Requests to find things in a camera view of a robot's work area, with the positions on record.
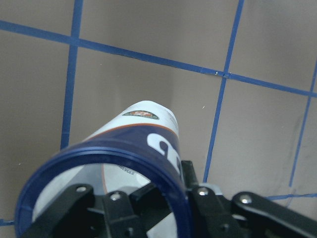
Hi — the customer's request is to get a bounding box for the white blue tennis ball can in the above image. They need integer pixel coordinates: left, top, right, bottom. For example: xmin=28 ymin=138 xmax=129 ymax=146
xmin=15 ymin=101 xmax=193 ymax=238

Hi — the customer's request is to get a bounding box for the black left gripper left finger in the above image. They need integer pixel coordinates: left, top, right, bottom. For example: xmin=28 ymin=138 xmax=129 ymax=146
xmin=129 ymin=183 xmax=171 ymax=231

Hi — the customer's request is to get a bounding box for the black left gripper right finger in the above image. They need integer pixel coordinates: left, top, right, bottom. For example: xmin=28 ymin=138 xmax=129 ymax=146
xmin=182 ymin=160 xmax=199 ymax=190

